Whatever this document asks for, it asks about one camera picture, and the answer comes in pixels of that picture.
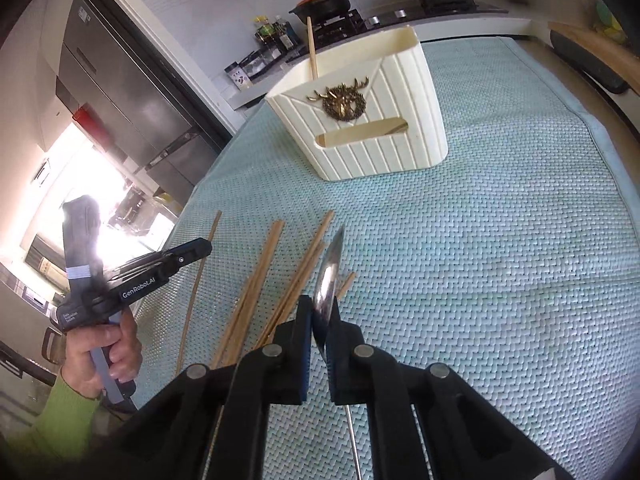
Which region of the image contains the spice jar rack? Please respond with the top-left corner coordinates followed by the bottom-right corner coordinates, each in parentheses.
top-left (239, 47), bottom-right (285, 81)

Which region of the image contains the sauce bottles group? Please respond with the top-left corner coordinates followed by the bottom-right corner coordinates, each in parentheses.
top-left (254, 15), bottom-right (296, 53)

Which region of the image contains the black gas stove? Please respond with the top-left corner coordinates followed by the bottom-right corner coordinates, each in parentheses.
top-left (313, 0), bottom-right (508, 49)

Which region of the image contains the white spice jar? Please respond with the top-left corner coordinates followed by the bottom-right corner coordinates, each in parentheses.
top-left (224, 62), bottom-right (253, 90)

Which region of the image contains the black pot orange lid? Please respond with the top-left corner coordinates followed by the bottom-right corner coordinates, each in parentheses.
top-left (290, 0), bottom-right (352, 25)

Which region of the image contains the light blue table mat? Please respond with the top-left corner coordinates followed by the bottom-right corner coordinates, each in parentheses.
top-left (134, 38), bottom-right (639, 479)

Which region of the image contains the cream utensil holder box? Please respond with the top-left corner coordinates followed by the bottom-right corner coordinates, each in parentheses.
top-left (266, 26), bottom-right (449, 181)

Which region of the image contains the left hand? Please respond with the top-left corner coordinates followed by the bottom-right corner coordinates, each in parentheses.
top-left (60, 306), bottom-right (144, 401)

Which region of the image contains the grey refrigerator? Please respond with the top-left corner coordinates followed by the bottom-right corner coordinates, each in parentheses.
top-left (58, 0), bottom-right (216, 205)

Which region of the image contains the green sleeve left forearm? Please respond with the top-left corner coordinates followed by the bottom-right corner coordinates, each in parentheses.
top-left (1, 376), bottom-right (100, 478)

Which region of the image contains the wooden cutting board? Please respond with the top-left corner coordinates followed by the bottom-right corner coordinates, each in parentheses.
top-left (548, 22), bottom-right (639, 93)

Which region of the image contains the plastic bag with produce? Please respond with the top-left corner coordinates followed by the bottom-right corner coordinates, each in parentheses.
top-left (593, 0), bottom-right (628, 46)

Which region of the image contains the metal spoon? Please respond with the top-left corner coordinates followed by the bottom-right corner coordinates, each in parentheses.
top-left (312, 224), bottom-right (365, 480)

